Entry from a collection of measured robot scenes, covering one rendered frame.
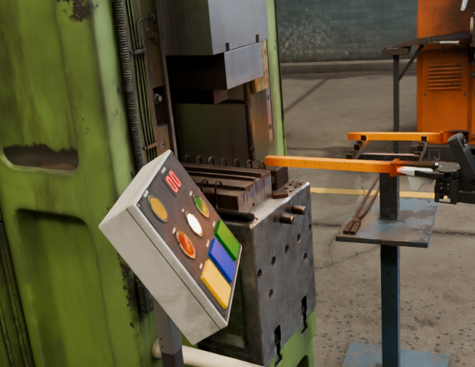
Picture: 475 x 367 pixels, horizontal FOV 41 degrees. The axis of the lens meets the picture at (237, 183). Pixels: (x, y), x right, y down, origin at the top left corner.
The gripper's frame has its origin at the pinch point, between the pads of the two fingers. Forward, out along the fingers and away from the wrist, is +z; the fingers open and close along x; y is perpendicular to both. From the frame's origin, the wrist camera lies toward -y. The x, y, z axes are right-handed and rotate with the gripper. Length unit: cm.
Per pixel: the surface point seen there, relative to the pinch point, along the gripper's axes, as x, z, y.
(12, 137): -40, 93, -11
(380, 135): 64, 27, 12
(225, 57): -12, 42, -28
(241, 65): -4.5, 42.2, -24.9
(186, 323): -71, 18, 9
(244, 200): -9.3, 41.4, 11.4
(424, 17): 349, 88, 2
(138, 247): -74, 24, -6
